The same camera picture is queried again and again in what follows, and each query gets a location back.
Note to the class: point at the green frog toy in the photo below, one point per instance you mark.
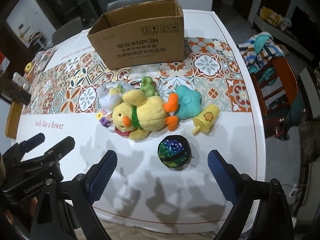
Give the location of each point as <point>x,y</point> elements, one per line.
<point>148,86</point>

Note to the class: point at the teal star plush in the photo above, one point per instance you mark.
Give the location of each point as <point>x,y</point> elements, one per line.
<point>189,102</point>

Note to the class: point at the dark starry round ball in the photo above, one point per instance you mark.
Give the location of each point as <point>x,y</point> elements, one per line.
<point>174,151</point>

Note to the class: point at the grey chair left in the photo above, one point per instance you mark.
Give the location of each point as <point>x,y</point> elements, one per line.
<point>68,30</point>

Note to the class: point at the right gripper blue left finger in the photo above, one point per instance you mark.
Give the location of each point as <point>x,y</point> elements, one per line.
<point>65,206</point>

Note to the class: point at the colourful cube blocks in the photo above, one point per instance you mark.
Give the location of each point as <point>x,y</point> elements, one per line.
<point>104,118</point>

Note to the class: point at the brown cardboard box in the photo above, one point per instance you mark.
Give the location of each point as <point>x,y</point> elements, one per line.
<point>143,33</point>

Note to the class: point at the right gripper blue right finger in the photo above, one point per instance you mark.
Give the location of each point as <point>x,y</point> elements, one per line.
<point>273,218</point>

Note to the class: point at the black box on table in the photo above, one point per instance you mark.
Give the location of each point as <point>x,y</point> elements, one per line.
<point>11,92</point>

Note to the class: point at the left human hand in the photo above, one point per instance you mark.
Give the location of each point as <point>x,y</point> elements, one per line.
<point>24,211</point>

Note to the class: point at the red wooden chair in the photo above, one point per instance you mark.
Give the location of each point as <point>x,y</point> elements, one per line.
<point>281,103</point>

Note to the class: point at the yellow apple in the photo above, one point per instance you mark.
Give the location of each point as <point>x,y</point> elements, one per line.
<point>29,67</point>

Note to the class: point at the yellow duck plush toy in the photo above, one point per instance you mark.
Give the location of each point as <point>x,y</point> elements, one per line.
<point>139,115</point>

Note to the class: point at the white plush toy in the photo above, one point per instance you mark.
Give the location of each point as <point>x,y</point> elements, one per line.
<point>110,94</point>

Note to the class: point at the striped clothes pile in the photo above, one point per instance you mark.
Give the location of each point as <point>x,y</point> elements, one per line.
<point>258,51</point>

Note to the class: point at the patterned tile tablecloth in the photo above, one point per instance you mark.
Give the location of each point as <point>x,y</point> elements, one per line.
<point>143,192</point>

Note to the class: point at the patterned snack packet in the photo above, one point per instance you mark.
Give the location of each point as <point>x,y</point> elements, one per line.
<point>42,58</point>

